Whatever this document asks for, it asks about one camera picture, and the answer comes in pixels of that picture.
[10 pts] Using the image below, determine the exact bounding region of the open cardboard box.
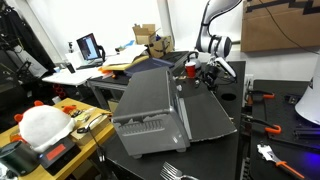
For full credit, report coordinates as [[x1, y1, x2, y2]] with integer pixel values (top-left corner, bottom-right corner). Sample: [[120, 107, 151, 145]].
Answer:
[[132, 23, 158, 46]]

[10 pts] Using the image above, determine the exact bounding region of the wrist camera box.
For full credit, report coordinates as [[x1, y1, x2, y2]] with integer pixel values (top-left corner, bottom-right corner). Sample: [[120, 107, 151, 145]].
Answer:
[[214, 56, 238, 80]]

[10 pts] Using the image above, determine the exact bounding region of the yellow foam board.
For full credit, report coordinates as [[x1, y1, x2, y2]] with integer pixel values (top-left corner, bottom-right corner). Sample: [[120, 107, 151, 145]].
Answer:
[[99, 54, 150, 72]]

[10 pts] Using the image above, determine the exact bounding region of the white plush with orange ears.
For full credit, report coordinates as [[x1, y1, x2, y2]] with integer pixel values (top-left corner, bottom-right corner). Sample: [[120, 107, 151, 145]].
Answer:
[[13, 99, 78, 153]]

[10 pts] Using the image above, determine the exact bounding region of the large cardboard sheet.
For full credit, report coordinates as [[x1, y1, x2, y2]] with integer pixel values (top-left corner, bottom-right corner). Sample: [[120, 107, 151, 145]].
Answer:
[[240, 0, 320, 53]]

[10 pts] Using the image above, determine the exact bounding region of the black hanging jacket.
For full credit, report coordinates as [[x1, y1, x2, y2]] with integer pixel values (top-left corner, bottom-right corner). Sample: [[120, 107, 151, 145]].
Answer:
[[0, 0, 57, 73]]

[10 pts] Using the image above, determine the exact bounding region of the thin black wall cable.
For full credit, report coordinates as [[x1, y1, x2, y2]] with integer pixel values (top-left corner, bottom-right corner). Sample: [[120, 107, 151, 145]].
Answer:
[[259, 0, 320, 56]]

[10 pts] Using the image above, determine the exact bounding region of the grey microwave door with handle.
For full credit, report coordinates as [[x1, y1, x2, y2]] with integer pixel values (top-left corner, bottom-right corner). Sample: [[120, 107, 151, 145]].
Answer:
[[178, 89, 239, 143]]

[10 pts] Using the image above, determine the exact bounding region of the white desk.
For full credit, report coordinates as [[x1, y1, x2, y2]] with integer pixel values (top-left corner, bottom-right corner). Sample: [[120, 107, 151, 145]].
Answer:
[[41, 65, 105, 87]]

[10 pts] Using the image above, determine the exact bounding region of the black digital scale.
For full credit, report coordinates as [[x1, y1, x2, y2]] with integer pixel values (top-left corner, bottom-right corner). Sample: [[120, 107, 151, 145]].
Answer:
[[37, 135, 82, 177]]

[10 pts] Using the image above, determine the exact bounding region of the white paper stack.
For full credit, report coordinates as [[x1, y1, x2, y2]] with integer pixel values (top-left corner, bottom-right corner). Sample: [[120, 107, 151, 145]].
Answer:
[[102, 44, 148, 67]]

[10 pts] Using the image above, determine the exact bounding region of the blue plastic bin lid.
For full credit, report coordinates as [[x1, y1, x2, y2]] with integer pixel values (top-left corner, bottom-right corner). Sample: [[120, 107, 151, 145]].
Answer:
[[123, 57, 175, 77]]

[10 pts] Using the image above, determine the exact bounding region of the black phone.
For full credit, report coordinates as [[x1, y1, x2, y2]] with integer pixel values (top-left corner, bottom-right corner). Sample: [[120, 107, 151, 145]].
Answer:
[[65, 62, 77, 75]]

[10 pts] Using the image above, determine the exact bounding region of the orange handled metal wrench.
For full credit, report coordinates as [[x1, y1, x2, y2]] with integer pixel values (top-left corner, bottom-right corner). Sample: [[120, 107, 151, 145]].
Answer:
[[256, 143, 306, 180]]

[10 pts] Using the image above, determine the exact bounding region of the black mug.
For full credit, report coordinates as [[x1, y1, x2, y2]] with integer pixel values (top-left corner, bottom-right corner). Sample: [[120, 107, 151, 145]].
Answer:
[[0, 140, 41, 177]]

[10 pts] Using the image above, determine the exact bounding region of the black perforated breadboard plate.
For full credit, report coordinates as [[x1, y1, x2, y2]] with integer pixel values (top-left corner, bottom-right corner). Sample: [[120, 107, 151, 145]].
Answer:
[[249, 78, 320, 180]]

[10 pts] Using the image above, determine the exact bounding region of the grey microwave oven body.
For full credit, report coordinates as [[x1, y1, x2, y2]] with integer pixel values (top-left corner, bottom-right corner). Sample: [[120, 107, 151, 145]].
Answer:
[[111, 66, 192, 160]]

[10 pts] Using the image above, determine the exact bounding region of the silver kettle with black handle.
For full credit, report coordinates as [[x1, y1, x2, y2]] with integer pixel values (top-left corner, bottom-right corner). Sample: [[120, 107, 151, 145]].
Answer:
[[186, 51, 202, 71]]

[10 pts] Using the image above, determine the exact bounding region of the black clamp with orange tip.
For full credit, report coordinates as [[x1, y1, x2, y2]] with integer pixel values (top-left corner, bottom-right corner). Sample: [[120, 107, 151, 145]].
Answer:
[[245, 89, 276, 106], [242, 113, 283, 136]]

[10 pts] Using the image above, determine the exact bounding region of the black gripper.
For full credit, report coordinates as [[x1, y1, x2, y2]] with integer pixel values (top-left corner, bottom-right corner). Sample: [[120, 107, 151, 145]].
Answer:
[[203, 63, 221, 92]]

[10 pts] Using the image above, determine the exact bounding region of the silver fork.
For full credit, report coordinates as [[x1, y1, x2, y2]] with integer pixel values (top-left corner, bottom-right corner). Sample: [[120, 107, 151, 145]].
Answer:
[[159, 161, 200, 180]]

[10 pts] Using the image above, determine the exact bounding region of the red plastic cup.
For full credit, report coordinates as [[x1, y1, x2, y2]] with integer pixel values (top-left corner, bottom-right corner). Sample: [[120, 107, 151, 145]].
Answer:
[[184, 61, 198, 79]]

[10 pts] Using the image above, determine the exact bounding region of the printed cardboard box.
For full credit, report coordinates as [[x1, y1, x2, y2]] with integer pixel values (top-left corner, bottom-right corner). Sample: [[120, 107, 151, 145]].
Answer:
[[147, 35, 175, 59]]

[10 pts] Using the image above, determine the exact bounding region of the open laptop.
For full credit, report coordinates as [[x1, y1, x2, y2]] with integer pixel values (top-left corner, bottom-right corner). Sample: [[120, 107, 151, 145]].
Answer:
[[75, 32, 105, 68]]

